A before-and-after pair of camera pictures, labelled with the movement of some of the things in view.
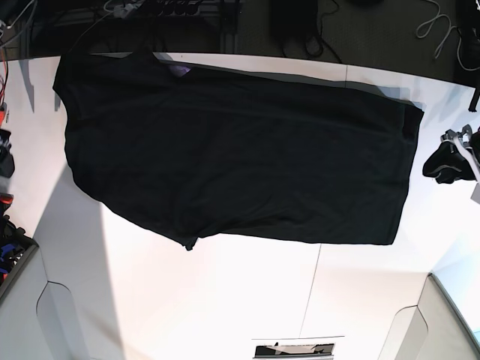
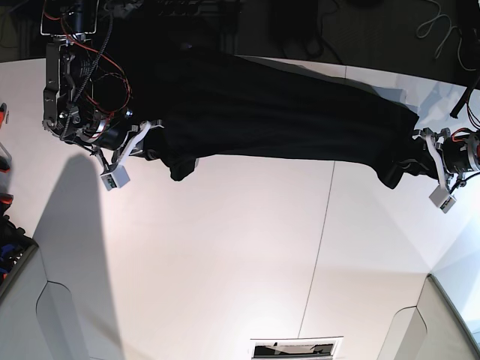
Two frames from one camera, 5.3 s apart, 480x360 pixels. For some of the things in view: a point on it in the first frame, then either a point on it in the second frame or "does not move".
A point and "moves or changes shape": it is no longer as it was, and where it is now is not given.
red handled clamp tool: [3, 110] does not move
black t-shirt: [185, 153] moves or changes shape
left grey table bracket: [59, 321] does not move
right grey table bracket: [406, 336] does not move
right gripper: [447, 154] -> [433, 138]
